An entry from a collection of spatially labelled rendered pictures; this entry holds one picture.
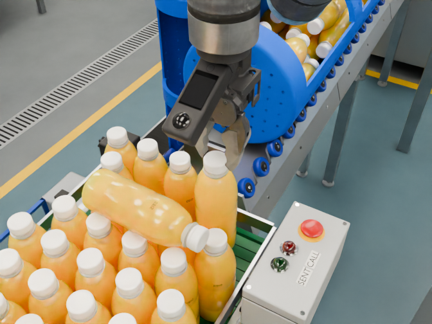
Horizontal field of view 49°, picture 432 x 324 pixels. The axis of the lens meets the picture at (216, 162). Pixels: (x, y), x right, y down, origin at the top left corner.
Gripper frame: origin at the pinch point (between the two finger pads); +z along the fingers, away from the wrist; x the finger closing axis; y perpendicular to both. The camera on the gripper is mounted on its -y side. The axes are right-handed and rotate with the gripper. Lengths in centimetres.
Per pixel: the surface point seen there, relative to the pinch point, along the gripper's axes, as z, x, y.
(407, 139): 112, -20, 164
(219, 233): 9.4, -3.7, -5.5
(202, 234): 4.5, -3.5, -10.2
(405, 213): 121, -32, 123
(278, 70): 2.3, 3.4, 31.7
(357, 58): 32, 0, 95
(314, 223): 9.3, -16.2, 3.7
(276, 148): 23.9, 2.2, 32.7
